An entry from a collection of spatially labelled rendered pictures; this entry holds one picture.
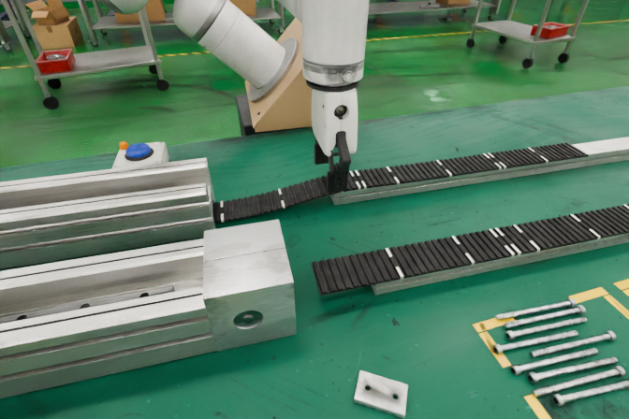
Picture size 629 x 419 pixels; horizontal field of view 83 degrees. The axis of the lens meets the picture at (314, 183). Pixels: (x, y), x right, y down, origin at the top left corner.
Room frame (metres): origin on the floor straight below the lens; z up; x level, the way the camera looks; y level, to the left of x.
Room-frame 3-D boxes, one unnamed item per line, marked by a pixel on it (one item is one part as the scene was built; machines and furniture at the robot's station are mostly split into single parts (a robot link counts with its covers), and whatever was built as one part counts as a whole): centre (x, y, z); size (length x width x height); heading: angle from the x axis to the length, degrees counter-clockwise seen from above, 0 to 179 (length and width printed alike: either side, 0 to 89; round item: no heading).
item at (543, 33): (4.09, -2.26, 0.50); 1.03 x 0.55 x 1.01; 21
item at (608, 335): (0.22, -0.29, 0.78); 0.11 x 0.01 x 0.01; 102
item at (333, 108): (0.49, -0.03, 0.95); 0.10 x 0.07 x 0.11; 13
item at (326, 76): (0.49, -0.03, 1.01); 0.09 x 0.08 x 0.03; 13
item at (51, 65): (3.04, 1.86, 0.50); 1.03 x 0.55 x 1.01; 118
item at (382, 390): (0.17, -0.07, 0.78); 0.05 x 0.03 x 0.01; 73
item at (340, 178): (0.44, -0.04, 0.86); 0.03 x 0.03 x 0.07; 13
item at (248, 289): (0.29, 0.08, 0.83); 0.12 x 0.09 x 0.10; 14
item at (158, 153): (0.54, 0.31, 0.81); 0.10 x 0.08 x 0.06; 14
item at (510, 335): (0.24, -0.27, 0.78); 0.11 x 0.01 x 0.01; 102
